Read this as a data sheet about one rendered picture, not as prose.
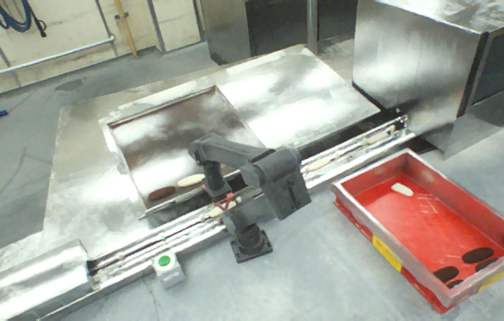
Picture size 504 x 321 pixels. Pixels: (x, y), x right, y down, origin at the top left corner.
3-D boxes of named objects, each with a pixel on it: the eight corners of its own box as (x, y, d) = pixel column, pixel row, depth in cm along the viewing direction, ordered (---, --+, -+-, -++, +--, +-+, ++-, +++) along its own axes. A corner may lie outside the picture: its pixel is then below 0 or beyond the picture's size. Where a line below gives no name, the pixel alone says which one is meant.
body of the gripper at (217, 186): (214, 201, 114) (209, 184, 109) (201, 183, 121) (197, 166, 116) (233, 193, 116) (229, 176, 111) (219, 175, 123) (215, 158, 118)
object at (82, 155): (124, 375, 169) (35, 280, 115) (113, 206, 254) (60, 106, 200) (451, 248, 200) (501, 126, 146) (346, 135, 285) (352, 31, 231)
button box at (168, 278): (166, 297, 110) (155, 278, 102) (158, 278, 115) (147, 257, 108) (190, 284, 112) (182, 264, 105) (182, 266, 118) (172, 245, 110)
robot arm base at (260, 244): (237, 264, 112) (274, 251, 114) (233, 248, 106) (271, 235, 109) (229, 243, 118) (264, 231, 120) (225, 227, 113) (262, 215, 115)
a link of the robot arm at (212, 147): (263, 194, 71) (305, 170, 75) (252, 168, 69) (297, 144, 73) (190, 160, 109) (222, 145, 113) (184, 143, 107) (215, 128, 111)
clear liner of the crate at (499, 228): (441, 321, 92) (450, 301, 85) (328, 202, 126) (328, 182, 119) (531, 261, 101) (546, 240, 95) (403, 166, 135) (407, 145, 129)
